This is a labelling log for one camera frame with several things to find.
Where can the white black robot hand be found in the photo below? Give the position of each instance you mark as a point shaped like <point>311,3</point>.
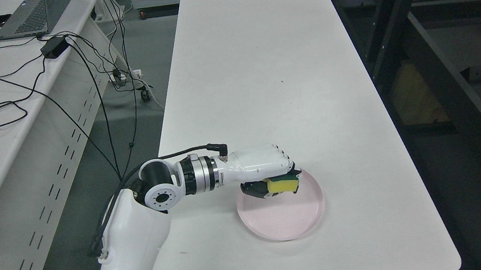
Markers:
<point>251,166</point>

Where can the green yellow sponge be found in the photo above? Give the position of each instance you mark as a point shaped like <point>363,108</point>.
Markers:
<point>281,184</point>

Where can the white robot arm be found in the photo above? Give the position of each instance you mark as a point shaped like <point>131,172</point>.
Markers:
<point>136,222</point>

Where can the pink round plate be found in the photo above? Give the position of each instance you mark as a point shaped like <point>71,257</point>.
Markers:
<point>286,216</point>

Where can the white power strip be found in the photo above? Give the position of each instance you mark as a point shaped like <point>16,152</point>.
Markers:
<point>119,78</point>

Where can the black power adapter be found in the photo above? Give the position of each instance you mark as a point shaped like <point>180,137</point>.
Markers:
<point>54,47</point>

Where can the white side desk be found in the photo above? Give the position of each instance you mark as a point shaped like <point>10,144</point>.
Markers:
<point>47,110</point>

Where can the grey laptop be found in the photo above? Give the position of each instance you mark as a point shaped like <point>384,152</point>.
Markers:
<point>33,17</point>

